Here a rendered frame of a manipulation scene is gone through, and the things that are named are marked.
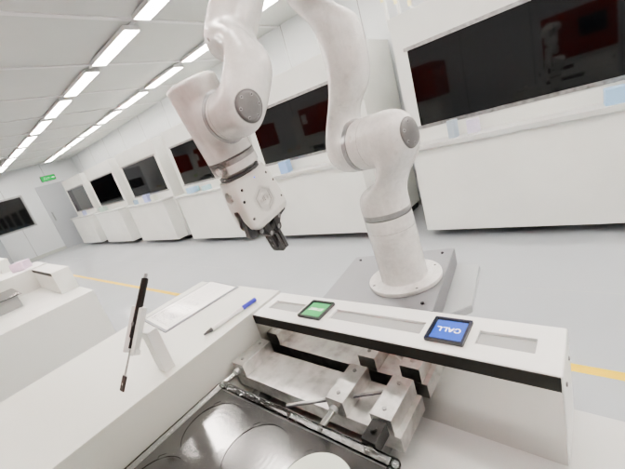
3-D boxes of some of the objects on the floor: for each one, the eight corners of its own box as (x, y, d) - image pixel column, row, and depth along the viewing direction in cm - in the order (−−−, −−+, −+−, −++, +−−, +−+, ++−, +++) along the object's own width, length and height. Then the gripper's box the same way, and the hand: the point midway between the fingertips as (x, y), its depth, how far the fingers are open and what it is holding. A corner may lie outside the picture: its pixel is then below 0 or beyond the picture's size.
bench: (384, 239, 360) (335, 38, 303) (271, 242, 478) (220, 97, 421) (420, 206, 435) (387, 39, 378) (315, 215, 553) (278, 88, 496)
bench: (253, 242, 504) (204, 106, 447) (192, 243, 622) (146, 136, 565) (298, 216, 580) (260, 97, 523) (235, 221, 698) (199, 125, 641)
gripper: (249, 152, 66) (288, 227, 74) (193, 189, 57) (246, 271, 65) (275, 144, 62) (314, 226, 69) (219, 183, 52) (272, 273, 60)
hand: (276, 240), depth 66 cm, fingers closed
